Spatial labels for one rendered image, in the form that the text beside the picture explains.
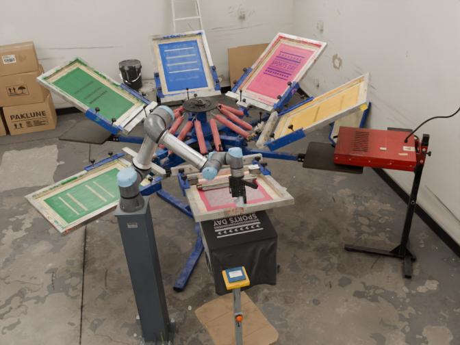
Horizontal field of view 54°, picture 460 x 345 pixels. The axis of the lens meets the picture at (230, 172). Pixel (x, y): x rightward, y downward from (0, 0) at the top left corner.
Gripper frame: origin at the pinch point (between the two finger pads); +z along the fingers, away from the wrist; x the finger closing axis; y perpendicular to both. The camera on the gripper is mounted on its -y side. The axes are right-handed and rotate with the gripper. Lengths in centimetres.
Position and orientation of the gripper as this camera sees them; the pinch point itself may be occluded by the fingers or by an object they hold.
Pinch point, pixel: (244, 207)
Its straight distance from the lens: 260.6
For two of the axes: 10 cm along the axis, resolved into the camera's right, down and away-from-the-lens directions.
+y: -9.7, 1.6, -1.8
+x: 2.1, 2.7, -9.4
